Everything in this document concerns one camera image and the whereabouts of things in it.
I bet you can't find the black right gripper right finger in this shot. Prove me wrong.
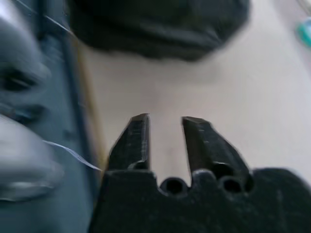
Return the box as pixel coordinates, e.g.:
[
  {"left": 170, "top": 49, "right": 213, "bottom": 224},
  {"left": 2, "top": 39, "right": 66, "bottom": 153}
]
[{"left": 181, "top": 116, "right": 251, "bottom": 179}]

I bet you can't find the teal and white plastic device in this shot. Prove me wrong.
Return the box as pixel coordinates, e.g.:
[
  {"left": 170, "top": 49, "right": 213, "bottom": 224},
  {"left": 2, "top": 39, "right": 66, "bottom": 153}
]
[{"left": 295, "top": 18, "right": 311, "bottom": 49}]

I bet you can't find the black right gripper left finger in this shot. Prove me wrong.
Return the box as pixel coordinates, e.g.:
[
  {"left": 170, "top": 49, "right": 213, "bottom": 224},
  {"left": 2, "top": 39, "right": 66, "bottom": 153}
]
[{"left": 108, "top": 113, "right": 153, "bottom": 172}]

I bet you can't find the silver robot body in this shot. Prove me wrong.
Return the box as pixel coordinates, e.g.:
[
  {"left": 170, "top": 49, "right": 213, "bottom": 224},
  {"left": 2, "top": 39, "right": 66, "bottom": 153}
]
[{"left": 0, "top": 0, "right": 65, "bottom": 202}]

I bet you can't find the black plastic tool case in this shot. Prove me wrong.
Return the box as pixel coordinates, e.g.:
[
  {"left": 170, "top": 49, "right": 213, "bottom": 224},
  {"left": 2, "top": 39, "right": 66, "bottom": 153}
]
[{"left": 69, "top": 0, "right": 251, "bottom": 62}]

